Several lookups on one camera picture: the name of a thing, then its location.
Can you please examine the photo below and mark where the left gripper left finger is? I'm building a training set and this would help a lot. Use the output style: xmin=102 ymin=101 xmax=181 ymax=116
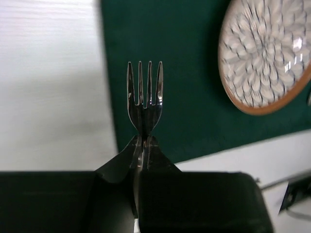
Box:
xmin=0 ymin=135 xmax=142 ymax=233

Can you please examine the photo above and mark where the silver fork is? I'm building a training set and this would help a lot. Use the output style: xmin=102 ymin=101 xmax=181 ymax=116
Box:
xmin=127 ymin=61 xmax=164 ymax=233

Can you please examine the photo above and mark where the dark green cloth napkin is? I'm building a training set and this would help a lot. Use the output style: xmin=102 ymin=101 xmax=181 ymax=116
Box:
xmin=99 ymin=0 xmax=311 ymax=163

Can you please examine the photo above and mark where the orange patterned plate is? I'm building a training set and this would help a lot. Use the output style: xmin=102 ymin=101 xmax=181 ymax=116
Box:
xmin=218 ymin=0 xmax=311 ymax=115

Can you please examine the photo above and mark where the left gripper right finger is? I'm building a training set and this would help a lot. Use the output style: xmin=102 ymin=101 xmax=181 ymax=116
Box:
xmin=138 ymin=136 xmax=274 ymax=233

